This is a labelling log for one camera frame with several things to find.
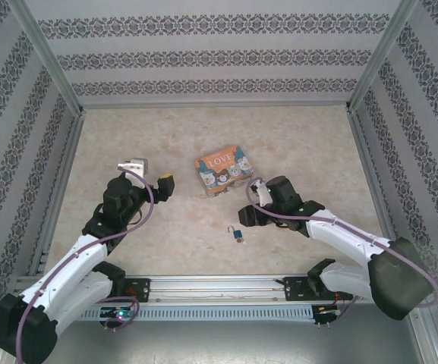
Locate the right controller circuit board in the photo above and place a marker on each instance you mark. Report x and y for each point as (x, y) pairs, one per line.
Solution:
(325, 311)

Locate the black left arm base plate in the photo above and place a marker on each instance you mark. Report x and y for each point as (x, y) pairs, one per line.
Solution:
(142, 290)

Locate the aluminium side frame rail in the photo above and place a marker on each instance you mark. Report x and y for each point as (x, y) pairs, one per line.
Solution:
(58, 189)
(368, 167)

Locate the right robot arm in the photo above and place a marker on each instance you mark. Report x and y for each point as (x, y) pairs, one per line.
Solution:
(340, 231)

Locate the grey sheet metal panel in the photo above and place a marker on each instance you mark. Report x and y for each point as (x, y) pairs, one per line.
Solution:
(218, 345)

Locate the left controller circuit board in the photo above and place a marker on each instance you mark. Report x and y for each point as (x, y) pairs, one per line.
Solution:
(118, 313)

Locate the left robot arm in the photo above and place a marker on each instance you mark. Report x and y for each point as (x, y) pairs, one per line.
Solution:
(70, 265)

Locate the bear print tin box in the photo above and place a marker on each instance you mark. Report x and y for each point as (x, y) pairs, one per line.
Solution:
(222, 174)

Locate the controller circuit board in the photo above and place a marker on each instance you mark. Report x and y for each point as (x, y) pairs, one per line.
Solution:
(325, 311)
(118, 313)

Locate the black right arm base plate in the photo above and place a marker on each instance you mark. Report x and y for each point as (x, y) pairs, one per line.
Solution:
(294, 290)

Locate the small brown padlock key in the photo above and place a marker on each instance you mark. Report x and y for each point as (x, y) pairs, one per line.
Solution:
(243, 242)

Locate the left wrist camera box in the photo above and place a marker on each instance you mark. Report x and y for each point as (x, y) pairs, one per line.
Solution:
(135, 165)

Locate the teal padlock with silver shackle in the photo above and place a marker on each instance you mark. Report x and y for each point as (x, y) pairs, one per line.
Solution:
(237, 235)

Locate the aluminium frame corner post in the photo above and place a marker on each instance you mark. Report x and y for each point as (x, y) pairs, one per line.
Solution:
(378, 57)
(48, 57)

